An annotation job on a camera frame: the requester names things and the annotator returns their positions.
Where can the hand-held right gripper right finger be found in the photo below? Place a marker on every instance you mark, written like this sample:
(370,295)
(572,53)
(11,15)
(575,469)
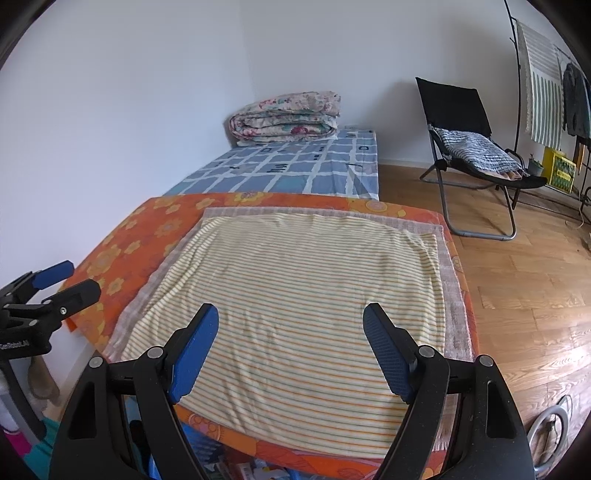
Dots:
(390,355)

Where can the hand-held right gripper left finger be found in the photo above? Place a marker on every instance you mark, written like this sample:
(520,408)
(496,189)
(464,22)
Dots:
(194,355)

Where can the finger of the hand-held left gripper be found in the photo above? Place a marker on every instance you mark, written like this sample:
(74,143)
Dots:
(74,300)
(53,273)

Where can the blue plastic basket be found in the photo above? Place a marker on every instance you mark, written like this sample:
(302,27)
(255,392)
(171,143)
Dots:
(205,447)

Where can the brown cloth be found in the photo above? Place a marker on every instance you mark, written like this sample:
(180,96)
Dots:
(44,383)

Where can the white plush cloth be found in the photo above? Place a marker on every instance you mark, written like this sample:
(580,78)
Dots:
(5,406)

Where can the pink cloth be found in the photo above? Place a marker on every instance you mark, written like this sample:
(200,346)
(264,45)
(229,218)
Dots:
(14,445)

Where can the yellow striped cloth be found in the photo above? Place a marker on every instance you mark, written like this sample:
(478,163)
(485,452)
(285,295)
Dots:
(286,286)

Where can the teal cloth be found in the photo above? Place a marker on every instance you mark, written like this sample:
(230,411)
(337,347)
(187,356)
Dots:
(46,450)

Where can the bed with blue checked sheet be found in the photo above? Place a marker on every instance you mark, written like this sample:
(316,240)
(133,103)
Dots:
(286,166)

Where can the blue checked chair cushion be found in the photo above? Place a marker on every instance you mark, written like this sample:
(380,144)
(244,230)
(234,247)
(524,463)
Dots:
(480,152)

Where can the small potted plant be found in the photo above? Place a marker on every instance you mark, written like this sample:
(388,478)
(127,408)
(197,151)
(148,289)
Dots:
(536,166)

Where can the folded floral quilt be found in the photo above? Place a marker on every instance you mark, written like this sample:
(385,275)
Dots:
(286,117)

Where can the black folding chair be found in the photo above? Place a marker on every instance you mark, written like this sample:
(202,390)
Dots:
(452,104)

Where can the white green striped towel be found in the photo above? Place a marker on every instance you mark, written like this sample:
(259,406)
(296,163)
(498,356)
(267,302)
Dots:
(540,83)

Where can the black metal drying rack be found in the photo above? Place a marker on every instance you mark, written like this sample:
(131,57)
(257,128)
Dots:
(519,69)

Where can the dark grey jacket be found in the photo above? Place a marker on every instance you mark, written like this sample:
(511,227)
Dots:
(577,101)

